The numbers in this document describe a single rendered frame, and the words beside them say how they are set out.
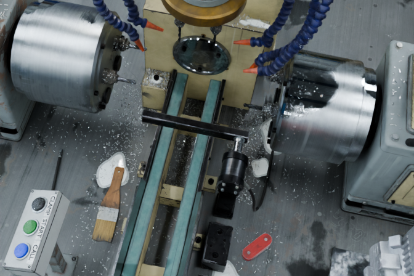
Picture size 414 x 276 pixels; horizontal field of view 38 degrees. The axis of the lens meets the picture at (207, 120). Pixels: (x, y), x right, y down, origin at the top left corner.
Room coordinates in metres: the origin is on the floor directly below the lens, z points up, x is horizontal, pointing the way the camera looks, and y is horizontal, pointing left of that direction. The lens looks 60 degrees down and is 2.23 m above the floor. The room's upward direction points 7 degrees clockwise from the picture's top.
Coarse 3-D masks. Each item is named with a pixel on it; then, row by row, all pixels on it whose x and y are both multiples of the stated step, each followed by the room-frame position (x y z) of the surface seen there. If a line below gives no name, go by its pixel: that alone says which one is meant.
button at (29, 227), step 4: (32, 220) 0.40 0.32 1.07; (24, 224) 0.39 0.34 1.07; (28, 224) 0.39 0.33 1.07; (32, 224) 0.39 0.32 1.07; (36, 224) 0.39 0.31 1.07; (24, 228) 0.38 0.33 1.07; (28, 228) 0.38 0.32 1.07; (32, 228) 0.38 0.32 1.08; (28, 232) 0.37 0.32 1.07; (32, 232) 0.37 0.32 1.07
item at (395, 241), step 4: (392, 236) 0.46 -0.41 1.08; (396, 236) 0.46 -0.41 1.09; (400, 236) 0.46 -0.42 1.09; (392, 240) 0.45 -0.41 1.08; (396, 240) 0.45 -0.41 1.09; (400, 240) 0.45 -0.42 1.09; (392, 244) 0.44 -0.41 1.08; (396, 244) 0.44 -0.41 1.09; (400, 244) 0.44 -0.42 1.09; (392, 248) 0.44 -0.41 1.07; (396, 248) 0.44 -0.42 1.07
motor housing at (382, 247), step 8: (376, 248) 0.44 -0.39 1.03; (384, 248) 0.44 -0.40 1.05; (400, 248) 0.44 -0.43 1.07; (376, 256) 0.43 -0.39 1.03; (400, 256) 0.42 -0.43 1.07; (400, 264) 0.40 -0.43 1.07; (376, 272) 0.40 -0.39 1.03; (384, 272) 0.39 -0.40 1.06; (392, 272) 0.39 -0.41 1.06; (400, 272) 0.39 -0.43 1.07
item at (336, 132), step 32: (288, 64) 0.82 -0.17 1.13; (320, 64) 0.81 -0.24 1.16; (352, 64) 0.83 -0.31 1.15; (288, 96) 0.72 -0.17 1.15; (320, 96) 0.73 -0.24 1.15; (352, 96) 0.73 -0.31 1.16; (288, 128) 0.67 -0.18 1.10; (320, 128) 0.67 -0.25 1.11; (352, 128) 0.68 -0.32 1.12; (320, 160) 0.66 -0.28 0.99; (352, 160) 0.66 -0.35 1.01
